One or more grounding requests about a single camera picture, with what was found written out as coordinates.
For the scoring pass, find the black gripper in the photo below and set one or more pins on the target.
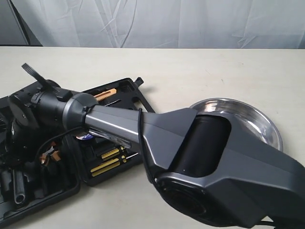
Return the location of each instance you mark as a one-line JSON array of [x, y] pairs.
[[21, 144]]

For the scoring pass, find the yellow black screwdriver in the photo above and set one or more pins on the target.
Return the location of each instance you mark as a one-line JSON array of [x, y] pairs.
[[111, 164], [112, 153]]

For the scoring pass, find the orange utility knife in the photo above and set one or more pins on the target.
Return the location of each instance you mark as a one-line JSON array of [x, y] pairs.
[[105, 94]]

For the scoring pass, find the lower yellow black screwdriver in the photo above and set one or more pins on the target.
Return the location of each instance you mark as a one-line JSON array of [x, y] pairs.
[[111, 164]]

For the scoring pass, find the pliers with orange grips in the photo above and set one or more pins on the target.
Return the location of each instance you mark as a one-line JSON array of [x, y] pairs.
[[51, 154]]

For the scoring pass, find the round stainless steel tray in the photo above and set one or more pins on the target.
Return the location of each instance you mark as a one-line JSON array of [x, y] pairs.
[[255, 121]]

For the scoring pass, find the white backdrop curtain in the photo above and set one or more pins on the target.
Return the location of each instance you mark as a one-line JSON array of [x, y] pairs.
[[241, 24]]

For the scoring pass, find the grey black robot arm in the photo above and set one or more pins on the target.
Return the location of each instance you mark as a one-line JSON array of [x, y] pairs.
[[206, 165]]

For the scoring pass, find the adjustable wrench black handle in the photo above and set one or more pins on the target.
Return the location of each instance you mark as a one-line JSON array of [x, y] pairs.
[[18, 187]]

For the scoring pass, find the electrical tape roll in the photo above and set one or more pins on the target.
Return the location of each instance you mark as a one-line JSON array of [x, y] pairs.
[[85, 137]]

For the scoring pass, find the upper yellow black screwdriver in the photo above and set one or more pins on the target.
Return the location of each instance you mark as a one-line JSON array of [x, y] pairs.
[[112, 153]]

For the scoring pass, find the black plastic tool case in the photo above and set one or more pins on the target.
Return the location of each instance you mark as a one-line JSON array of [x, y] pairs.
[[39, 169]]

